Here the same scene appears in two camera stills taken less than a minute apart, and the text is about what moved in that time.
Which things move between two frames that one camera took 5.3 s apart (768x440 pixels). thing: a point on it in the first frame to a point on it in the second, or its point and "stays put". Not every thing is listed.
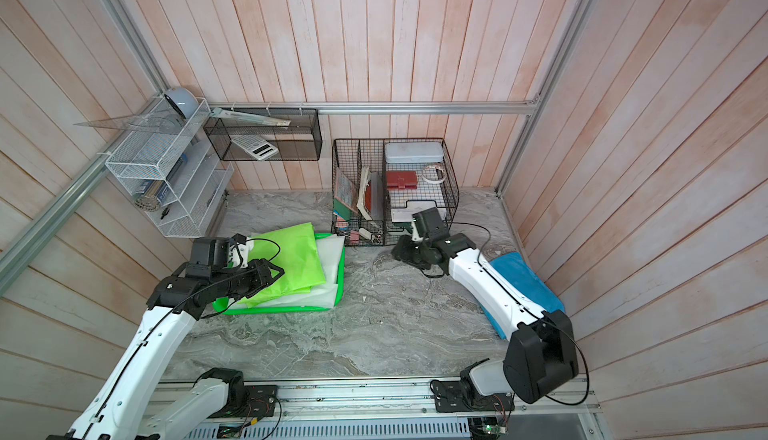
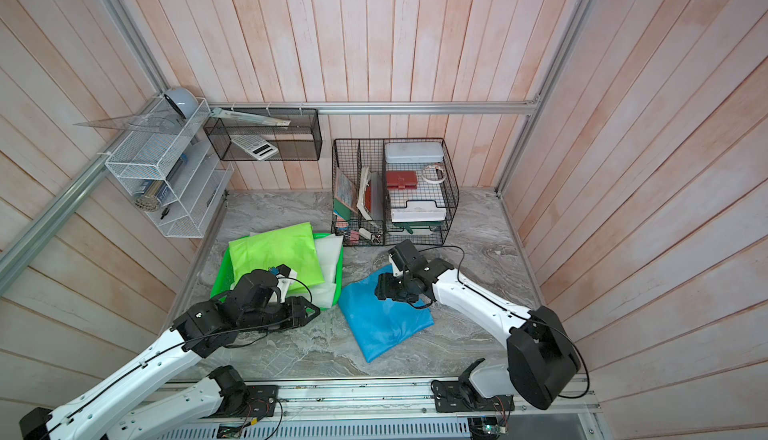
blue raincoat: x=511 y=267 to x=382 y=326
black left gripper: x=261 y=276 to x=296 y=315
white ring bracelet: x=435 y=181 stays put
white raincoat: x=321 y=296 stays put
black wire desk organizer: x=378 y=184 stays put
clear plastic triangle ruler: x=155 y=122 stays put
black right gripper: x=401 y=248 to x=385 y=288
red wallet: x=401 y=179 stays put
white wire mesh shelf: x=172 y=171 stays put
